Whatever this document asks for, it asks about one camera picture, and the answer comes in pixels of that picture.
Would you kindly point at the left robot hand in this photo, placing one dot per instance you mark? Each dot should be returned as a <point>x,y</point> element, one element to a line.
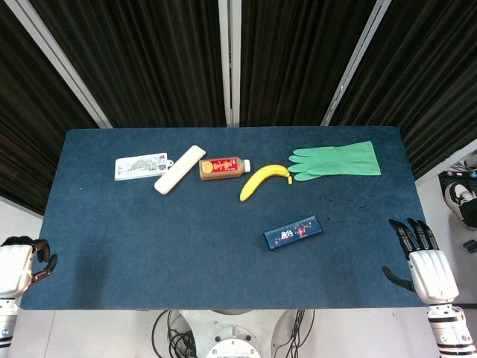
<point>13,266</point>

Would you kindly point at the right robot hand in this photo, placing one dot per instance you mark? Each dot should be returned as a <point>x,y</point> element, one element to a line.
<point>432,274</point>

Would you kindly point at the blue rectangular box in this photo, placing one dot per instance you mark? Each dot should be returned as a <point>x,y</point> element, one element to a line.
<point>292,233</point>

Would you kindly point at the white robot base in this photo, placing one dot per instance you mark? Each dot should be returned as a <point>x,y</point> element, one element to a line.
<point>233,339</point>

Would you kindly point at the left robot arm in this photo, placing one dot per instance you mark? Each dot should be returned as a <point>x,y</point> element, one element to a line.
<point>6,320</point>

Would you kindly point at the small black floor object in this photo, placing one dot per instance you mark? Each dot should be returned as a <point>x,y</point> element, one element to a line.
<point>470,247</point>

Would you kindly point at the black and white sneaker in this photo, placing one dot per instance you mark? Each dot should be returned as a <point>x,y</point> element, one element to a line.
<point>460,203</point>

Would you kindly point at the black equipment with stickers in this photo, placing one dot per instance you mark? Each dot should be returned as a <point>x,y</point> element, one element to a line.
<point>456,175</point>

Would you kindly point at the dark pleated curtain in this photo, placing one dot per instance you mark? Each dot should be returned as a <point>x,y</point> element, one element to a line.
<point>26,130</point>
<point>428,74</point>
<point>149,59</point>
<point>294,59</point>

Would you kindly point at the green rubber glove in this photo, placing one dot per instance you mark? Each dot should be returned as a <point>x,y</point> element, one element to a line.
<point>343,162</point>

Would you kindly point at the blue table mat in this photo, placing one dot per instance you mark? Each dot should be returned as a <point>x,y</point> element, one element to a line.
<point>167,242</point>

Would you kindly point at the white printed card pack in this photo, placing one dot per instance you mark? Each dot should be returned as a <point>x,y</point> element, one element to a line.
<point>138,168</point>

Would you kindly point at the cream oblong case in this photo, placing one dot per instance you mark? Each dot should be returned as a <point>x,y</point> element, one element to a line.
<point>179,171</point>

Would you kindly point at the yellow banana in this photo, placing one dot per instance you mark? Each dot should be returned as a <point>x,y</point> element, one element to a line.
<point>261,178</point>

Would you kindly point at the brown juice bottle red label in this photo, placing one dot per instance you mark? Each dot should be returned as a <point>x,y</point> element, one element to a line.
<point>220,168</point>

